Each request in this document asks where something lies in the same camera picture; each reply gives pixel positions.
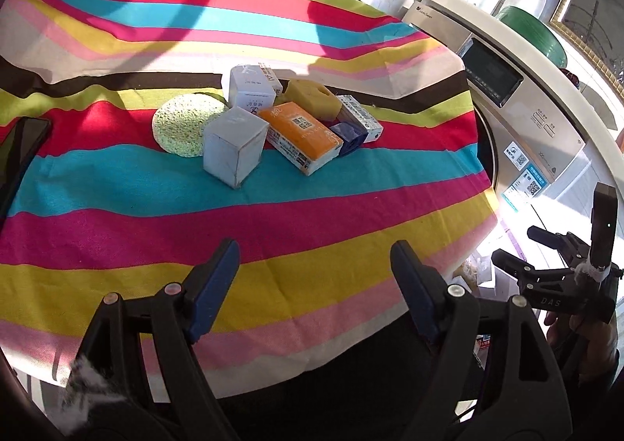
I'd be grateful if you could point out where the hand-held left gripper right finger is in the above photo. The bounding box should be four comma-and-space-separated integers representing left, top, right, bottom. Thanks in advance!
390, 240, 573, 441

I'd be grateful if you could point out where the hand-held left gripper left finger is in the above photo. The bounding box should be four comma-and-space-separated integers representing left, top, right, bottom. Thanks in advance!
63, 239, 242, 441

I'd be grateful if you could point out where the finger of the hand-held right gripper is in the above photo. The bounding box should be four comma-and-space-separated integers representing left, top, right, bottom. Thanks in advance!
491, 248, 581, 296
527, 225, 593, 266

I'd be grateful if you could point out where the person's right hand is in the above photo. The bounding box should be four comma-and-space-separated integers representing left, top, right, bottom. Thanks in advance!
543, 309, 622, 383

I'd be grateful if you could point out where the clear plastic bag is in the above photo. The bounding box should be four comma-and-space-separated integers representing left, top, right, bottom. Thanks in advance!
451, 256, 495, 290

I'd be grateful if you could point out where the beige washing machine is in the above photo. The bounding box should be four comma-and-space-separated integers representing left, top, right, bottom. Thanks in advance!
402, 0, 624, 247

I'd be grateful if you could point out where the striped colourful tablecloth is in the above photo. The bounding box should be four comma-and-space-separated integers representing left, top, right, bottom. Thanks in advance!
0, 0, 500, 398

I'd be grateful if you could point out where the grey cube box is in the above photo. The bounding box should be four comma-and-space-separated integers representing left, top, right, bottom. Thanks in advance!
202, 106, 270, 190

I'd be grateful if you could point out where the white fluffy wad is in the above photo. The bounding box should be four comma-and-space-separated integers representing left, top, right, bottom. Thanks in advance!
61, 353, 128, 437

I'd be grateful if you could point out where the green round sponge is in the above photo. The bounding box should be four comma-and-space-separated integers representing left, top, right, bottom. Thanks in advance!
152, 94, 230, 158

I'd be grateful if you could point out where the dark blue box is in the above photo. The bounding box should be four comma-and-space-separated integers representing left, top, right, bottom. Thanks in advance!
329, 119, 367, 156

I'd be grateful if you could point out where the orange tissue packet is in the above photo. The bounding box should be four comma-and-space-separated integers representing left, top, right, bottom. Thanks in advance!
257, 101, 344, 176

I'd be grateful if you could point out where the white box with barcode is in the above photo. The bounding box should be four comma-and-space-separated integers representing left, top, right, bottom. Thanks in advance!
336, 94, 384, 143

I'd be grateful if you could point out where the white box with deer print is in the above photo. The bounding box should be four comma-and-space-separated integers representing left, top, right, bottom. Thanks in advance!
222, 65, 276, 113

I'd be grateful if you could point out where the green plastic basin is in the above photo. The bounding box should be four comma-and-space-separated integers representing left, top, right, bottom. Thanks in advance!
497, 5, 569, 69

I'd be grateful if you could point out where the yellow sponge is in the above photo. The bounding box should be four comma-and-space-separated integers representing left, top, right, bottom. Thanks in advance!
284, 79, 342, 122

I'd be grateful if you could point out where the white box with black print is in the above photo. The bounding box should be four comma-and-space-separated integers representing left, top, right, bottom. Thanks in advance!
256, 62, 284, 96

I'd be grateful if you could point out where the black smartphone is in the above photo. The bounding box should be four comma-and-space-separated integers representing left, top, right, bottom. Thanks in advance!
0, 117, 53, 218

